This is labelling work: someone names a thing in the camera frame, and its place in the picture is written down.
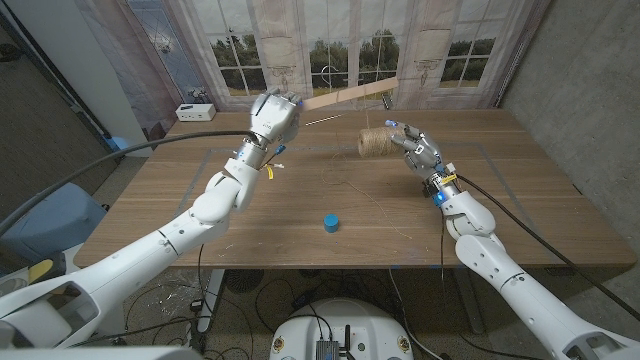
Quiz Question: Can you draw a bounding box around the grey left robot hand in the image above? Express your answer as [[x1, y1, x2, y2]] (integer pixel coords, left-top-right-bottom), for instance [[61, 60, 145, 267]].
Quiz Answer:
[[234, 88, 304, 170]]

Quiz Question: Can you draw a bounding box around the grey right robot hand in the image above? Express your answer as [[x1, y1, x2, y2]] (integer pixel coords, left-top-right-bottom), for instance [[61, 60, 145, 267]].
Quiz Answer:
[[384, 118, 460, 207]]

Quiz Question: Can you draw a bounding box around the jute twine spool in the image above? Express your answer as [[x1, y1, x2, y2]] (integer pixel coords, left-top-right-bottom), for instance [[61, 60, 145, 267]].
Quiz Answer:
[[357, 125, 401, 159]]

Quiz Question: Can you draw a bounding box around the wooden hanger with metal clips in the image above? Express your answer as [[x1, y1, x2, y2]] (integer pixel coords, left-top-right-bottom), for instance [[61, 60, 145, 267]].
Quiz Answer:
[[299, 64, 401, 127]]

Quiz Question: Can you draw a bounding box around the white power strip box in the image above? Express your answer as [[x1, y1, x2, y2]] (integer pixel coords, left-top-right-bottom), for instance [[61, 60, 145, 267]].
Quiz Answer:
[[174, 103, 217, 123]]

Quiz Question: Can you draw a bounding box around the printed window backdrop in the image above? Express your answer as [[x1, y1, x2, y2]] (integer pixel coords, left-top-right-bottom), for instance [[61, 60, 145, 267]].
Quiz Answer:
[[74, 0, 551, 149]]

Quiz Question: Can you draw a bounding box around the grey table leg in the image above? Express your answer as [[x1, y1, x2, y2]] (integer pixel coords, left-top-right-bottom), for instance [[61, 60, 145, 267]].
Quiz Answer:
[[452, 268, 486, 335]]

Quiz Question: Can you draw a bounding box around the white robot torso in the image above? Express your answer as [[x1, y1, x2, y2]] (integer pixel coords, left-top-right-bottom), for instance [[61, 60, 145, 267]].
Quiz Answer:
[[269, 298, 415, 360]]

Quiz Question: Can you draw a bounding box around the white table leg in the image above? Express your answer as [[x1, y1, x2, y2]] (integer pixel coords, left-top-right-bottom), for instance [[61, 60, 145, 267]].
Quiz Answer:
[[197, 269, 226, 334]]

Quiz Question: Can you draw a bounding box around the blue plastic bin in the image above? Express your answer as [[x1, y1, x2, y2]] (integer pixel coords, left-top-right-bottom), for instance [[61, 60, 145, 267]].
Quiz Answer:
[[0, 181, 109, 262]]

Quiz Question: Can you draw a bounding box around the black device with yellow pads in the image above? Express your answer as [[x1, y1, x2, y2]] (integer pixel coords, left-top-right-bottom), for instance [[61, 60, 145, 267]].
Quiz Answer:
[[27, 254, 67, 287]]

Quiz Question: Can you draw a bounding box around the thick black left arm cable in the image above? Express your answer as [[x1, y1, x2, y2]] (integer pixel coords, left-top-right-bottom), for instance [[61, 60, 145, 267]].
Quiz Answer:
[[0, 129, 259, 236]]

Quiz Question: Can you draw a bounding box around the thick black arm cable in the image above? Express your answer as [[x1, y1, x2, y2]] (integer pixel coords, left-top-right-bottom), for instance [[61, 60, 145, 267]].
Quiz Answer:
[[457, 173, 640, 321], [0, 129, 259, 236]]

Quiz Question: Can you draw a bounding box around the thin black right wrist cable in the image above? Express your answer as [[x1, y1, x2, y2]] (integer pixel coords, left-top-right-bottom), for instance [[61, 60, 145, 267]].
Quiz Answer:
[[438, 205, 531, 360]]

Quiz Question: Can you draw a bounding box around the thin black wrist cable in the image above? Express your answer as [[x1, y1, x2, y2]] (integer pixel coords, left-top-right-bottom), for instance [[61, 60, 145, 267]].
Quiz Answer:
[[438, 205, 531, 360], [196, 242, 216, 331]]

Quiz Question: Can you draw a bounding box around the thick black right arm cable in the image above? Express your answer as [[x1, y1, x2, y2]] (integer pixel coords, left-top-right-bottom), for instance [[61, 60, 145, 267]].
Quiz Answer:
[[457, 173, 640, 321]]

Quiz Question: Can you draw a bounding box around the white floor cable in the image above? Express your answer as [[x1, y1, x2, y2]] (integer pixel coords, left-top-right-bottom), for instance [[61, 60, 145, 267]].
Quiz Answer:
[[388, 268, 444, 360]]

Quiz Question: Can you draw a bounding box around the thin black left wrist cable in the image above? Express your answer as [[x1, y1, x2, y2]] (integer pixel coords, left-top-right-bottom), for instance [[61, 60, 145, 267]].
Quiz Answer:
[[196, 242, 216, 331]]

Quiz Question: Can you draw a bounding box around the black door frame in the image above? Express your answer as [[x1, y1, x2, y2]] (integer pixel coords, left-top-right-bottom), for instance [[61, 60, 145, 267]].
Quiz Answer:
[[0, 9, 126, 162]]

